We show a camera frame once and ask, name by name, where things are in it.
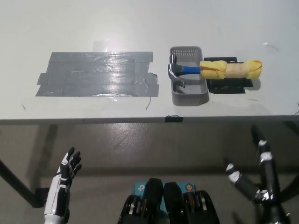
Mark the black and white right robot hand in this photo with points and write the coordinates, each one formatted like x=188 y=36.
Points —
x=268 y=177

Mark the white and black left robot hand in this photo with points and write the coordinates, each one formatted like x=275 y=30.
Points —
x=63 y=172

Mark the blue hammer with yellow foam grip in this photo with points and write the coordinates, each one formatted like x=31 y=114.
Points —
x=217 y=69

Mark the black tape patch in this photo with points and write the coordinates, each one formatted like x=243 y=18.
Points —
x=226 y=87

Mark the grey plastic basket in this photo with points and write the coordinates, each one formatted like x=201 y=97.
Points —
x=191 y=92

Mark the grey duct tape patch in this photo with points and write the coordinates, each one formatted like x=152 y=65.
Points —
x=93 y=74

